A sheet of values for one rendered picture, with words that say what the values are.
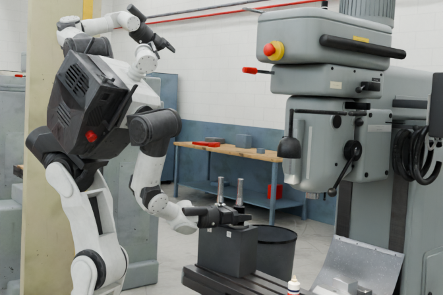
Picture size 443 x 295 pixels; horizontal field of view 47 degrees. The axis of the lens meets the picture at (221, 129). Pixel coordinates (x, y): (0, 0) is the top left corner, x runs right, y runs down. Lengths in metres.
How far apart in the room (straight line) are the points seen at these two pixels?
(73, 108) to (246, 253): 0.90
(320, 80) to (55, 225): 2.01
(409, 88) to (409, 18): 4.45
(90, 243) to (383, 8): 1.30
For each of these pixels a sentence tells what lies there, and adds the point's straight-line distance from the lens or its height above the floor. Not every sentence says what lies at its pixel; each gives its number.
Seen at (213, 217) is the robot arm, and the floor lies 1.15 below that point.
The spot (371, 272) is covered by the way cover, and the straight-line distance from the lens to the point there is 2.08.
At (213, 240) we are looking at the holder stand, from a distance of 2.10.
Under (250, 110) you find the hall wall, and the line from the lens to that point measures 7.91.
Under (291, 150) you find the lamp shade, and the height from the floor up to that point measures 1.46.
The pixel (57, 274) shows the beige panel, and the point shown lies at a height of 0.52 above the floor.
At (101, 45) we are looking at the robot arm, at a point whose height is 1.77.
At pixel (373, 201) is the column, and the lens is 2.08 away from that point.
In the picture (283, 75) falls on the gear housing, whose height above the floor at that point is 1.69.
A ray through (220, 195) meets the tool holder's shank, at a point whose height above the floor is 1.20.
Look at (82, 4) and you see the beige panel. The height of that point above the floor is 2.11.
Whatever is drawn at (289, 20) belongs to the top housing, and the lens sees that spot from 1.57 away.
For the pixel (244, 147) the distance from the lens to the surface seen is 7.53.
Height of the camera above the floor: 1.60
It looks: 3 degrees down
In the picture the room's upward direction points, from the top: 3 degrees clockwise
